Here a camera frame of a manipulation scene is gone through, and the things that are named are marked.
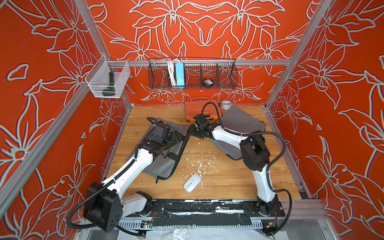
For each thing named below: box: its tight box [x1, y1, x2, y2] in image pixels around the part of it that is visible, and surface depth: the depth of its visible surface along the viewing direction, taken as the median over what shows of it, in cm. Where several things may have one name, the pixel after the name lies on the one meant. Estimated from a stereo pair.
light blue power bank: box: [175, 62, 185, 87], surface depth 92 cm
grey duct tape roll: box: [220, 100, 232, 110], surface depth 119 cm
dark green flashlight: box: [102, 71, 116, 97], surface depth 81 cm
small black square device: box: [202, 78, 215, 86], surface depth 97 cm
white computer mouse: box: [183, 173, 202, 193], surface depth 81 cm
